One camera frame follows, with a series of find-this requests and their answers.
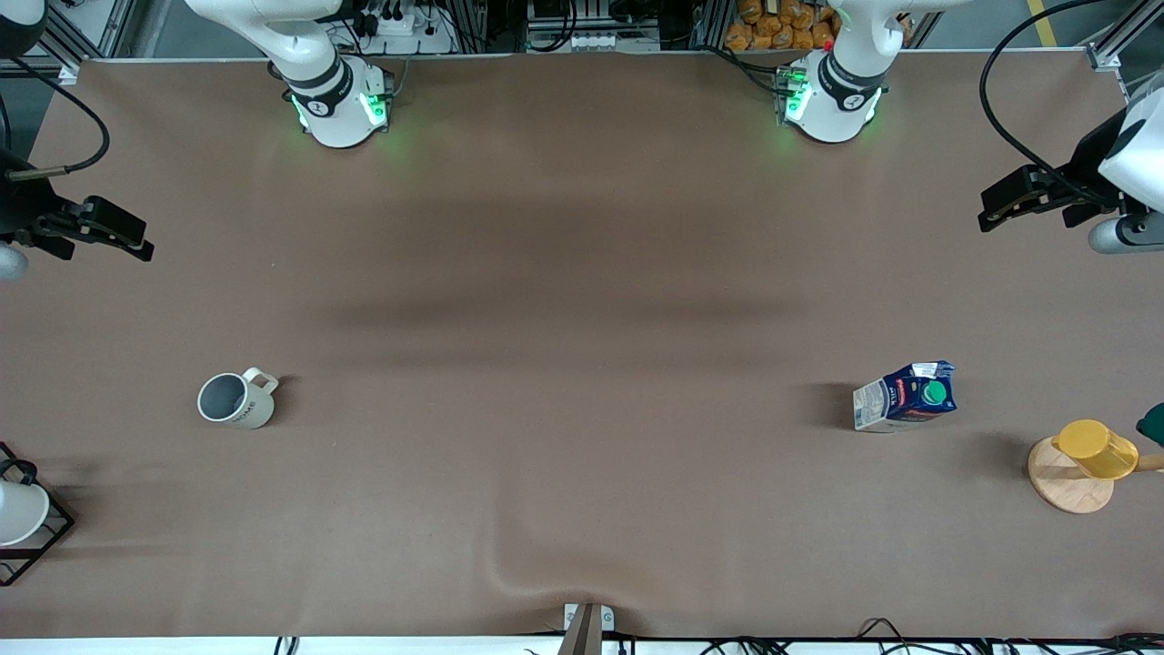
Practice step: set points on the round wooden cup stand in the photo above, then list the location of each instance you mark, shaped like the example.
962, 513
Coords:
1068, 487

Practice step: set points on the aluminium frame profile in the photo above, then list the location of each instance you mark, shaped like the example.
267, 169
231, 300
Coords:
86, 32
1123, 36

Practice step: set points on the beige ceramic mug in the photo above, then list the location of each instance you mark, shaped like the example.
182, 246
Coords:
238, 400

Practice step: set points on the yellow plastic cup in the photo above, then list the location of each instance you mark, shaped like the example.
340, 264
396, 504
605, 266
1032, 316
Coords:
1096, 448

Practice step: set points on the blue milk carton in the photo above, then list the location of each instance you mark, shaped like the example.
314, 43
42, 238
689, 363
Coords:
905, 398

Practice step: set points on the white power strip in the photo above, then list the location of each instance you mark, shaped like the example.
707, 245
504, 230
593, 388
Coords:
414, 32

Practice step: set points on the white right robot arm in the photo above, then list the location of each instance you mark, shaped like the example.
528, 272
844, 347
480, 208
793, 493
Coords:
332, 86

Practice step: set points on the dark green object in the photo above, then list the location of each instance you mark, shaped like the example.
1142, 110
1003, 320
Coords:
1153, 424

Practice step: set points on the bag of orange snacks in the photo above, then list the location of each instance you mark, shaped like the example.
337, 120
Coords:
782, 25

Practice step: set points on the metal table clamp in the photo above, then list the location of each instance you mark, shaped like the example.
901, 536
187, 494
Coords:
588, 620

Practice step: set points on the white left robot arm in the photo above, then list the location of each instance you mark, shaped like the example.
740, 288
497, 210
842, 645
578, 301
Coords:
841, 86

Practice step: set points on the brown table mat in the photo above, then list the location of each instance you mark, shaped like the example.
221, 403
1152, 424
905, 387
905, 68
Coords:
582, 273

